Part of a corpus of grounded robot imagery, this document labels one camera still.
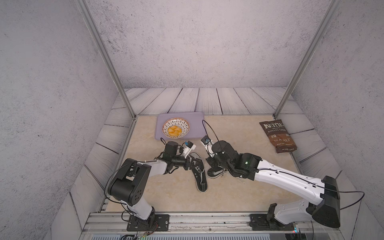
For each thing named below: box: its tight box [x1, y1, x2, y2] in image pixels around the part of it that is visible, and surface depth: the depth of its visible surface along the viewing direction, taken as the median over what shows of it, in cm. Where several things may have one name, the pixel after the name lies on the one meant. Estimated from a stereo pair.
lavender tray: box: [155, 111, 207, 140], surface depth 117 cm
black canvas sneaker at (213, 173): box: [207, 158, 235, 178], surface depth 54 cm
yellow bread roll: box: [167, 125, 183, 137], surface depth 110 cm
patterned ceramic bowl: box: [162, 117, 191, 139], surface depth 113 cm
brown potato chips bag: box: [259, 119, 298, 154], surface depth 107 cm
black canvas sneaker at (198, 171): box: [188, 152, 208, 193], surface depth 86 cm
